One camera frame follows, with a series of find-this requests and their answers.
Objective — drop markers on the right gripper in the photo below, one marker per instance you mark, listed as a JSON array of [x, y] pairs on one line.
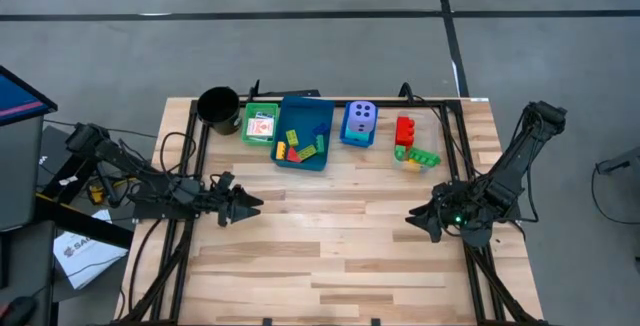
[[465, 211]]

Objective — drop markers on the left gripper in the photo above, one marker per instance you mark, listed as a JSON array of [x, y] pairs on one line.
[[227, 198]]

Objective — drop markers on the long green building block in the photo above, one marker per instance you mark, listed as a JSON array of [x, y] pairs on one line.
[[425, 157]]

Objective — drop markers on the yellow building block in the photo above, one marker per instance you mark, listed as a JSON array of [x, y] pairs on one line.
[[280, 151]]

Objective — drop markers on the red wedge block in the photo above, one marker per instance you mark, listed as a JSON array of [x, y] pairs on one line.
[[293, 156]]

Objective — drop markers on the dark green building block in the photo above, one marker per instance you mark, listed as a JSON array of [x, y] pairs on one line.
[[399, 152]]

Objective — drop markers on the lime green building block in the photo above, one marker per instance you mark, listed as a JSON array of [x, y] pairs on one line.
[[292, 138], [307, 152]]

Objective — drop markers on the large red building block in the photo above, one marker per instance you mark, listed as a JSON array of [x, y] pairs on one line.
[[405, 131]]

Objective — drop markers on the green eight-stud building block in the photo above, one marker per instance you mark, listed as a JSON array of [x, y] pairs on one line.
[[320, 144]]

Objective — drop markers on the purple foam die black dots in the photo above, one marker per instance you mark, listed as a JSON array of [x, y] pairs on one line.
[[361, 116]]

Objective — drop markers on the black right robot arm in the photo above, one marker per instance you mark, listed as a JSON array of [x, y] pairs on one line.
[[520, 151]]

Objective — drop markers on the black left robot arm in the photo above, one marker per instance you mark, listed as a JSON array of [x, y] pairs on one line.
[[117, 158]]

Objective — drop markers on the green plastic basket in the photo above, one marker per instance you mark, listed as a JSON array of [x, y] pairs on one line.
[[252, 108]]

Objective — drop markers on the clear plastic container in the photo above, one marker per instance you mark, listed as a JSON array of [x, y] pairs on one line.
[[425, 121]]

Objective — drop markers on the black round bin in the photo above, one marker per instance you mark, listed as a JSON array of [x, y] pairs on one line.
[[218, 106]]

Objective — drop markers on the dark teal plastic tray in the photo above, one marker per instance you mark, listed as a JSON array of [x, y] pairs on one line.
[[305, 113]]

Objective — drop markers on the blue plastic basket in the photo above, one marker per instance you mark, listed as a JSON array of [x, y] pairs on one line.
[[345, 136]]

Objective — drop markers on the white paper sheet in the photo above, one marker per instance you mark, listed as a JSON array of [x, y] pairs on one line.
[[85, 261]]

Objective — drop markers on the grey cabinet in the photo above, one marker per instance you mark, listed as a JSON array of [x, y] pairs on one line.
[[20, 176]]

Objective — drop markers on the monitor with blue screen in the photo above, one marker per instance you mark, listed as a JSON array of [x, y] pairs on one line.
[[20, 98]]

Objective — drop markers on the black computer mouse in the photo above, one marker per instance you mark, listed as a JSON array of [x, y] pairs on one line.
[[17, 311]]

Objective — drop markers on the black curved frame bracket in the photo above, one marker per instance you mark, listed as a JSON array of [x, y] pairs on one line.
[[405, 90], [256, 91]]

